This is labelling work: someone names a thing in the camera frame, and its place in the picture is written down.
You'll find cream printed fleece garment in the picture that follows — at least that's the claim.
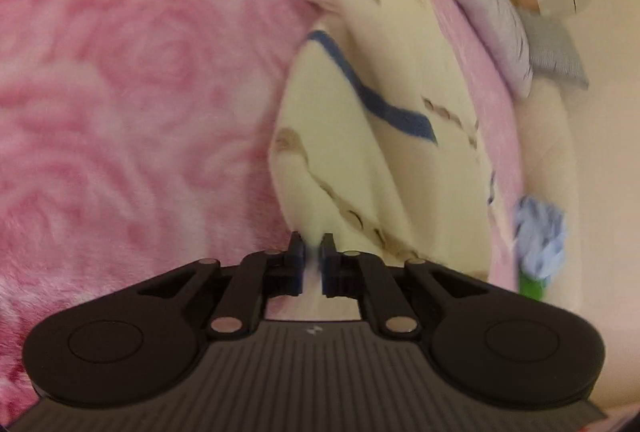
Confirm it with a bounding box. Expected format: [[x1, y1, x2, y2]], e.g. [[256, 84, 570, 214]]
[[95, 0, 497, 323]]

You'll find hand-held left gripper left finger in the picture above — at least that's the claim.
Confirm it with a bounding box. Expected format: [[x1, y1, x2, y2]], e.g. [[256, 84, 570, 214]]
[[135, 232, 307, 340]]

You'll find blue and green cloth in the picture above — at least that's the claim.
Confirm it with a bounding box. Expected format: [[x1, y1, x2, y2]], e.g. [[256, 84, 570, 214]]
[[515, 196, 568, 302]]

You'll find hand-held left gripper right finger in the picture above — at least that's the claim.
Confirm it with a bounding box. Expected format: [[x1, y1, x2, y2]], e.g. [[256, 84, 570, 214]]
[[320, 233, 493, 340]]

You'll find pink rose blanket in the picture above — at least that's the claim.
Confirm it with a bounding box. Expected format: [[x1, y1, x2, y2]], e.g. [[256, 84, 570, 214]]
[[0, 0, 526, 430]]

